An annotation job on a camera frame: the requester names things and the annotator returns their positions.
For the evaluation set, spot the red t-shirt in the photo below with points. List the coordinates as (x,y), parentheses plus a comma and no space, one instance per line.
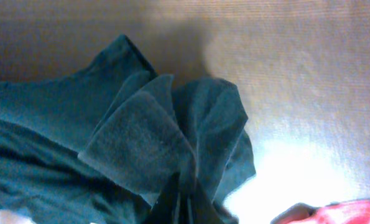
(351,212)

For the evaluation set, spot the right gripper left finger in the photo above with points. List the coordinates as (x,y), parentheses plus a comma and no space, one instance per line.
(166,209)

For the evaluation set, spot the dark green t-shirt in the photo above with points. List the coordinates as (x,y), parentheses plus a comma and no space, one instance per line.
(98,146)

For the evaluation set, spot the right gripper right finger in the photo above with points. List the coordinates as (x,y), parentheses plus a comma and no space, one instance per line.
(199,209)

